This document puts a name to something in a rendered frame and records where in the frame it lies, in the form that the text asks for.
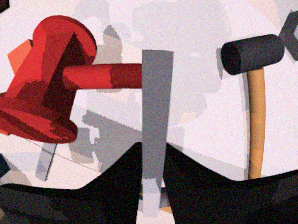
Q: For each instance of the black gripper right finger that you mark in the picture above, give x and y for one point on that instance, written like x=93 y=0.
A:
x=198 y=195

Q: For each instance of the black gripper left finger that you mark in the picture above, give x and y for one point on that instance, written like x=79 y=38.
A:
x=111 y=198

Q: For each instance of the wooden-handled mallet with black head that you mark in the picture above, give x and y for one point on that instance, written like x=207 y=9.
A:
x=251 y=55

